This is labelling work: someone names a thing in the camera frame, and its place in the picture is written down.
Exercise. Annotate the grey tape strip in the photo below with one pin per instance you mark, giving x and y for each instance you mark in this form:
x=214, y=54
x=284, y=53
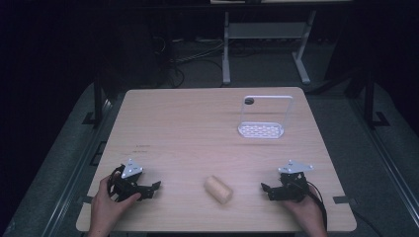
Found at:
x=344, y=199
x=85, y=199

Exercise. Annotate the black metal stand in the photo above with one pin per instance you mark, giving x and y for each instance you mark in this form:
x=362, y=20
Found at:
x=98, y=98
x=370, y=102

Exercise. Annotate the person's left hand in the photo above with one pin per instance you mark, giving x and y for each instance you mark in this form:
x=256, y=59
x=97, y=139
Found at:
x=105, y=210

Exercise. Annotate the aluminium floor rail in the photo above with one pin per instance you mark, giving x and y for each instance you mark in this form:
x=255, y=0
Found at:
x=77, y=171
x=388, y=164

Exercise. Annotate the small black round knob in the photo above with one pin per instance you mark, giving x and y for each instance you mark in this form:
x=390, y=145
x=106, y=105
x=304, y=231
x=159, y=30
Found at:
x=249, y=101

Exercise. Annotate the person's right hand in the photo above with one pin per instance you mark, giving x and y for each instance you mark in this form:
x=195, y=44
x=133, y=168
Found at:
x=306, y=212

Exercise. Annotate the beige cylindrical roll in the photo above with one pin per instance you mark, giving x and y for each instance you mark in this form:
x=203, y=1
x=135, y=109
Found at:
x=218, y=190

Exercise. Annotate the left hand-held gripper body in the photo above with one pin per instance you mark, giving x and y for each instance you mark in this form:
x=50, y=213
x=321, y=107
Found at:
x=126, y=187

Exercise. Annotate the white metal desk frame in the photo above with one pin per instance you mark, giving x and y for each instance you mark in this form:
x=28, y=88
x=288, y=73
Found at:
x=267, y=30

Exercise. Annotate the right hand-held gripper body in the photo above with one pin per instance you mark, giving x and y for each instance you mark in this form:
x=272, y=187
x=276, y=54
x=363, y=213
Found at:
x=293, y=184

